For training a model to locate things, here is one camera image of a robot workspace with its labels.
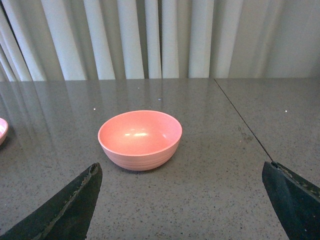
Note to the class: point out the pink plate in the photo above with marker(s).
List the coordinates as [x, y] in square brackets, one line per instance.
[4, 127]

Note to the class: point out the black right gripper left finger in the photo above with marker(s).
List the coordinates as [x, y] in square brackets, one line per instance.
[65, 216]

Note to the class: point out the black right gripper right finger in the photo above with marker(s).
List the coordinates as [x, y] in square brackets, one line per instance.
[295, 201]

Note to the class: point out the white curtain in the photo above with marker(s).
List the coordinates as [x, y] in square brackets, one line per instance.
[46, 40]

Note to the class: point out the pink bowl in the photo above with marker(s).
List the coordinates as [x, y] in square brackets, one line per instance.
[140, 140]

